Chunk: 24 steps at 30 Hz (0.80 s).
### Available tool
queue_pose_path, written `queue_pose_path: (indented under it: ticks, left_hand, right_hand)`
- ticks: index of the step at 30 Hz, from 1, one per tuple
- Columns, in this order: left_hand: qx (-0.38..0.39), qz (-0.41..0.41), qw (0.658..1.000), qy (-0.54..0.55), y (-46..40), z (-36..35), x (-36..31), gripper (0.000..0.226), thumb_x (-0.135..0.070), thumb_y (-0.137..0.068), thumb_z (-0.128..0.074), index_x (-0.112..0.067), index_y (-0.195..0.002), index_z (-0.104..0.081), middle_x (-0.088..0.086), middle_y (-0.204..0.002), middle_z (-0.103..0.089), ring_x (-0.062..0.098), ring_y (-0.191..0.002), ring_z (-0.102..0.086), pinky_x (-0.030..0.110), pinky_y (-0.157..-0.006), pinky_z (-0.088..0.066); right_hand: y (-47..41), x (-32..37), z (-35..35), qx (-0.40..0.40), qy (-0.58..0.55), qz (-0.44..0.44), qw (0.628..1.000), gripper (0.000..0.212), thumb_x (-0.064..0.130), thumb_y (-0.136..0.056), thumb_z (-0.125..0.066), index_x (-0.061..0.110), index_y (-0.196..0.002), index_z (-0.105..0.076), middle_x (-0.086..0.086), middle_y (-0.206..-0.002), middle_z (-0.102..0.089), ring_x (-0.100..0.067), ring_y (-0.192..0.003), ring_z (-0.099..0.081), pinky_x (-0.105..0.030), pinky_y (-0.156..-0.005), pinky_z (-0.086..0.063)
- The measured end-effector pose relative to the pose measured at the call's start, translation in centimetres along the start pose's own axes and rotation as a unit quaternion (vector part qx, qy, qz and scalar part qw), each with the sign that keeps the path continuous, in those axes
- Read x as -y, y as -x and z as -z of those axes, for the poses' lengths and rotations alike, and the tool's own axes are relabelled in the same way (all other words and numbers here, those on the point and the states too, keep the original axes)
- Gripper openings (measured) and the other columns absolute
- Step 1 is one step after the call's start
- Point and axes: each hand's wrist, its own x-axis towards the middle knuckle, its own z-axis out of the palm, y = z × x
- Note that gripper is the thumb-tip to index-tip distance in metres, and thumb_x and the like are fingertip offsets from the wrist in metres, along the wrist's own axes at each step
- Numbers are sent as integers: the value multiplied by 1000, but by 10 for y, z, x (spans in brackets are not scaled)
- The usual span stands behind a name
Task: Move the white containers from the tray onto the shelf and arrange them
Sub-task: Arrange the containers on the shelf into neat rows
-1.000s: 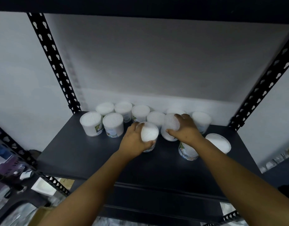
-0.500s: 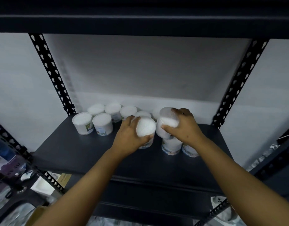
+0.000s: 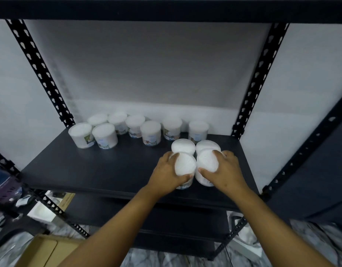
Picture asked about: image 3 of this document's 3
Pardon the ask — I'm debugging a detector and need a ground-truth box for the purple plastic basket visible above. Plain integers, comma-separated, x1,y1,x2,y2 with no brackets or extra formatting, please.
0,161,23,205

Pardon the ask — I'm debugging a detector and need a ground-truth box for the black metal shelf unit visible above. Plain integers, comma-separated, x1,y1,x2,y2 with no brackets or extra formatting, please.
0,0,342,261

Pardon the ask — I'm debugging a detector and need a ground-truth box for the adjacent dark shelf board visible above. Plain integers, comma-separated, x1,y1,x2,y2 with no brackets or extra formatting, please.
267,114,342,228

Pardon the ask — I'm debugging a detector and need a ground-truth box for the person's right forearm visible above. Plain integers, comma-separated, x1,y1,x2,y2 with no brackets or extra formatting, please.
232,186,336,267

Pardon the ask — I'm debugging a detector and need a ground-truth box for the person's right hand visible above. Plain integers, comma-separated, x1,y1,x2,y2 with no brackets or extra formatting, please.
198,150,251,196

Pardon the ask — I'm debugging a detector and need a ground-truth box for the person's left forearm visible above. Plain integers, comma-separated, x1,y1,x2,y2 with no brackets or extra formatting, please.
58,187,167,267

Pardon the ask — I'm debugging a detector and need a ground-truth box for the brown cardboard box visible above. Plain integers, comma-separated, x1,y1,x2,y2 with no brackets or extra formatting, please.
14,234,86,267

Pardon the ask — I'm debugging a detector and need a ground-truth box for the person's left hand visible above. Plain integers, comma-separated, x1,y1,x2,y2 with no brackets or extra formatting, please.
147,151,194,198

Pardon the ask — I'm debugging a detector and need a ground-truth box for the flat cardboard piece with label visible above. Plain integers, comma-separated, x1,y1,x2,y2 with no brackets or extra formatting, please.
53,192,76,212

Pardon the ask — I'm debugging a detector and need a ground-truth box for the white cotton swab tub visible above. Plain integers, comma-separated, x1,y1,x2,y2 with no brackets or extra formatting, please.
171,152,197,190
194,149,220,187

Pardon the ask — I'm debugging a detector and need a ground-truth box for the group of white tubs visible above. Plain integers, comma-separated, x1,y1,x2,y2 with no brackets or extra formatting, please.
68,112,222,159

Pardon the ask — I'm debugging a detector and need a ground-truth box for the white foam block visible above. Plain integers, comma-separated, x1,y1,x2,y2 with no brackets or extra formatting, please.
27,201,58,223

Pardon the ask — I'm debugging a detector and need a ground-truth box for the black metal frame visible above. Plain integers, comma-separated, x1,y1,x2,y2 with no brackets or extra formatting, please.
0,204,50,249

